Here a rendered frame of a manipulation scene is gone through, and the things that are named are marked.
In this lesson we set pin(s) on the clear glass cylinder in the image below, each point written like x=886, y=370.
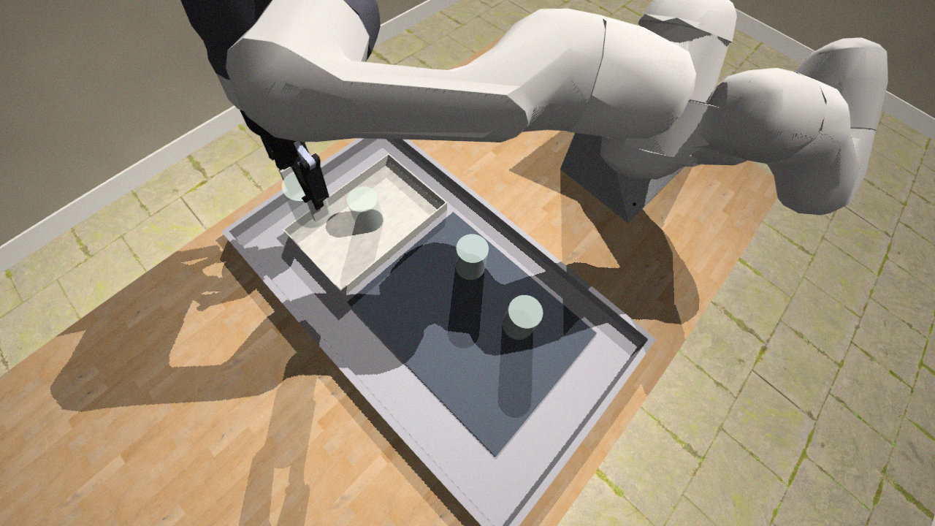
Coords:
x=365, y=208
x=293, y=193
x=471, y=255
x=522, y=316

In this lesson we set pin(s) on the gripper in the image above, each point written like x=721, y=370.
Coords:
x=313, y=184

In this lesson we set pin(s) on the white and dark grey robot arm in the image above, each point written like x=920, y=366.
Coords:
x=562, y=70

